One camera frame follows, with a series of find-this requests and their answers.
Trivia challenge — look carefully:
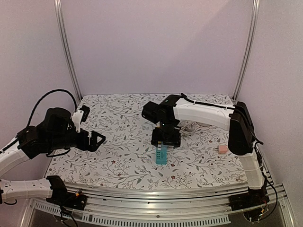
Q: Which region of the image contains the teal power strip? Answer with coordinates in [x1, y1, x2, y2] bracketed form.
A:
[156, 146, 167, 165]

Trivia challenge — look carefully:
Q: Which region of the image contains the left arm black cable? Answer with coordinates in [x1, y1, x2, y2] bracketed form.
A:
[24, 88, 77, 128]

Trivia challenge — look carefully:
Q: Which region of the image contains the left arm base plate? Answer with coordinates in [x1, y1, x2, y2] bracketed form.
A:
[46, 189, 88, 210]

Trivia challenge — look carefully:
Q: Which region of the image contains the pink charger cube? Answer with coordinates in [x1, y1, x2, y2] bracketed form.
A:
[217, 145, 228, 154]

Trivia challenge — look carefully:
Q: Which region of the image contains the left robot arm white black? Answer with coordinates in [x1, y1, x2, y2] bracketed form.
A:
[0, 106, 106, 210]

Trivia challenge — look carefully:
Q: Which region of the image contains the floral table mat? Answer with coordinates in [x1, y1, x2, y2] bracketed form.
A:
[46, 94, 248, 191]

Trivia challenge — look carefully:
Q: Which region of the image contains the left aluminium corner post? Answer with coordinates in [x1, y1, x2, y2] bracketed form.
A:
[54, 0, 82, 101]

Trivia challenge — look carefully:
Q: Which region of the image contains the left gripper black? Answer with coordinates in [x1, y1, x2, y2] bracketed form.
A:
[48, 129, 106, 151]

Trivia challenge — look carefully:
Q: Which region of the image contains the aluminium front rail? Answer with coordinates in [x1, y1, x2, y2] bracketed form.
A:
[26, 181, 289, 225]

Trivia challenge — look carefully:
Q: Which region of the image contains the white power strip cable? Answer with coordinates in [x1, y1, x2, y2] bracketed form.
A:
[177, 120, 204, 136]

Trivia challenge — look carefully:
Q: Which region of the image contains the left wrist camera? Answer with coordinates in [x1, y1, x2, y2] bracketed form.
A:
[71, 105, 90, 133]

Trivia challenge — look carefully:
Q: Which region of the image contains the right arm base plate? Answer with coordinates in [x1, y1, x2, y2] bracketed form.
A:
[229, 190, 269, 211]

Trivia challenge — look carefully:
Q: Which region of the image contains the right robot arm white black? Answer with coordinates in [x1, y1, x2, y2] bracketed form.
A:
[142, 94, 267, 206]

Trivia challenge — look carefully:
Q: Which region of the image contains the right aluminium corner post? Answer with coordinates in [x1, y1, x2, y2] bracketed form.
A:
[232, 0, 260, 102]

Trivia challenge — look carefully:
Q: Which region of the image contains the aluminium corner post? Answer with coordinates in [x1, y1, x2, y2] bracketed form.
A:
[54, 0, 82, 101]
[232, 0, 260, 102]

